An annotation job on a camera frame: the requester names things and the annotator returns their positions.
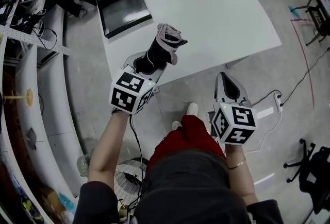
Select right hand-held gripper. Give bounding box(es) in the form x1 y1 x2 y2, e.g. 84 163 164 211
208 71 259 145

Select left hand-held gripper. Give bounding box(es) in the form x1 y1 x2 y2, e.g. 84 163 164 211
109 51 167 116

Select black umbrella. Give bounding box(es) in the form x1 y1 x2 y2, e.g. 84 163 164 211
134 23 189 76

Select person's right forearm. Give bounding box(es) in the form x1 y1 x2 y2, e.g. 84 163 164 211
224 143 260 205

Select person's left forearm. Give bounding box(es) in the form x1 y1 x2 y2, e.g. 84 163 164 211
87 111 133 193

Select white power strip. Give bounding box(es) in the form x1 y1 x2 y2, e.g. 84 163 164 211
274 92 285 113

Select black rectangular tray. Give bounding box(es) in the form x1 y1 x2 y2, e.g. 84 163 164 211
96 0 153 40

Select red trousers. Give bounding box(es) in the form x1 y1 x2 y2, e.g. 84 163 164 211
146 114 228 172

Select white table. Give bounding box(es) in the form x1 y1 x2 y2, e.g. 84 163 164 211
99 0 282 87

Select white shelf rack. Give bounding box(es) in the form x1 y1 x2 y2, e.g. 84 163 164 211
0 0 86 224

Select black metal stool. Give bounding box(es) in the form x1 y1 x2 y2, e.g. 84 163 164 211
293 0 330 47

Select black top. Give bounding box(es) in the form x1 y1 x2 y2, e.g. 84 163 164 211
73 148 284 224

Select metal mesh colander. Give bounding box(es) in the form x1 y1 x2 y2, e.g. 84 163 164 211
76 155 91 178

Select wooden stand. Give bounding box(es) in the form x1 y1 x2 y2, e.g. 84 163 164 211
2 88 35 108

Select black office chair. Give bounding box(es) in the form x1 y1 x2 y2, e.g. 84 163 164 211
283 137 330 215

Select grey cap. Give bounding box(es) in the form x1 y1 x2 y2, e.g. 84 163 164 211
25 127 38 150

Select light blue plastic bag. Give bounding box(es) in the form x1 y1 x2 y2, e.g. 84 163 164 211
58 192 76 214

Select thin gold bracelet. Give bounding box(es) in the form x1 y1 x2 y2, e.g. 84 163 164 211
226 157 247 170

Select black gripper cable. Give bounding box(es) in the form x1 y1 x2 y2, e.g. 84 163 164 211
128 114 145 194

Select black floor cable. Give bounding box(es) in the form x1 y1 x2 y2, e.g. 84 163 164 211
251 47 330 107

